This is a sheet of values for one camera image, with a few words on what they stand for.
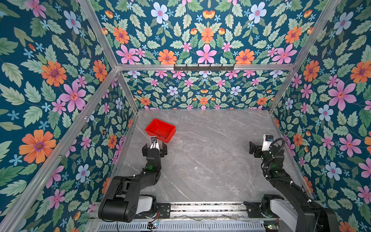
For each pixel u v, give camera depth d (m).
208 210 0.75
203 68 0.94
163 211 0.73
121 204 0.42
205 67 0.91
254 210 0.73
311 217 0.41
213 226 0.77
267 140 0.72
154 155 0.69
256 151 0.76
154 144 0.75
